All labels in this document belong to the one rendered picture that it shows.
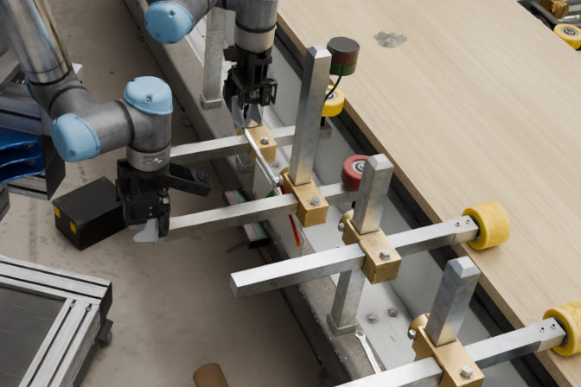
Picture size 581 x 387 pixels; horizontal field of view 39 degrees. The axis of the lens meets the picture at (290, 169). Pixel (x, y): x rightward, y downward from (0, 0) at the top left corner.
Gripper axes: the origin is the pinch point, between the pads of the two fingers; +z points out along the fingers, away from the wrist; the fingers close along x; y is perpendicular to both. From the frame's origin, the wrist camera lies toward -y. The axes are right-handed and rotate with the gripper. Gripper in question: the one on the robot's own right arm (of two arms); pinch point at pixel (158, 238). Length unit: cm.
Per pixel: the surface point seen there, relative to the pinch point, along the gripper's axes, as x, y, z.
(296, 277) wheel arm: 26.5, -15.1, -12.0
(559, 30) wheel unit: -36, -121, -8
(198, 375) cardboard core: -19, -18, 76
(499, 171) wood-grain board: 9, -70, -7
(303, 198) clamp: 1.7, -28.8, -4.4
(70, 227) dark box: -84, 2, 75
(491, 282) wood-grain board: 35, -50, -7
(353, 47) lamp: -3, -36, -35
